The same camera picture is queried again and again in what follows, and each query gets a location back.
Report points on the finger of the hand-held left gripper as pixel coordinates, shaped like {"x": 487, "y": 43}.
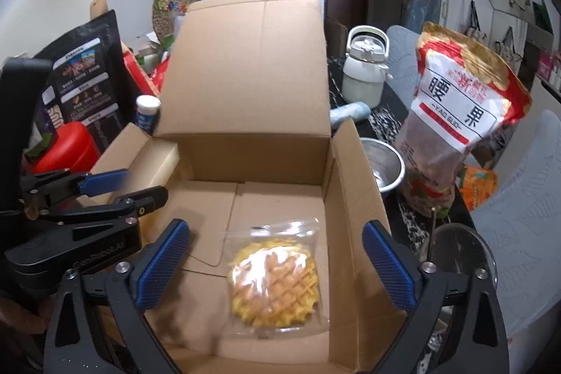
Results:
{"x": 105, "y": 181}
{"x": 144, "y": 201}

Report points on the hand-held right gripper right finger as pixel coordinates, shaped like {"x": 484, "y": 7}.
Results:
{"x": 390, "y": 264}

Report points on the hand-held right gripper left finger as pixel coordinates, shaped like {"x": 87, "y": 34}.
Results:
{"x": 160, "y": 269}

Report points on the yellow waffle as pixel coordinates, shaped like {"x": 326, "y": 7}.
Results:
{"x": 274, "y": 282}

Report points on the brown cardboard box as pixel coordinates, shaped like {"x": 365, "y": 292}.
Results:
{"x": 245, "y": 71}

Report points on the red plastic container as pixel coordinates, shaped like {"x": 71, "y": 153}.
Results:
{"x": 70, "y": 150}

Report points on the clear glass mug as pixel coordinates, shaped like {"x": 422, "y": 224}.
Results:
{"x": 460, "y": 251}

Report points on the white and blue bottle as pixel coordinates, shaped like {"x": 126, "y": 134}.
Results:
{"x": 147, "y": 113}

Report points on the steel bowl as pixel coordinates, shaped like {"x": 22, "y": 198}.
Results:
{"x": 385, "y": 168}

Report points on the black printed food bag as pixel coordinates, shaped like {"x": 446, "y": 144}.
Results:
{"x": 92, "y": 85}

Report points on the red packet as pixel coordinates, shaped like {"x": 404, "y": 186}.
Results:
{"x": 144, "y": 74}

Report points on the orange snack packet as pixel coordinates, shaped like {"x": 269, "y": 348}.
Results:
{"x": 480, "y": 188}

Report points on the light blue bottle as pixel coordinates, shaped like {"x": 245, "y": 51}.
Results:
{"x": 350, "y": 113}

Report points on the red and white cashew bag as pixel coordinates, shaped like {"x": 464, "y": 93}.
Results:
{"x": 456, "y": 106}

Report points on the white foam board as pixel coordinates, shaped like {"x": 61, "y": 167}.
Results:
{"x": 44, "y": 6}

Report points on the cream water jug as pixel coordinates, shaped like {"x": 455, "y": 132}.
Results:
{"x": 363, "y": 80}

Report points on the white tote bag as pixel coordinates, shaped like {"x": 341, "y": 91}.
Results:
{"x": 475, "y": 25}
{"x": 508, "y": 49}

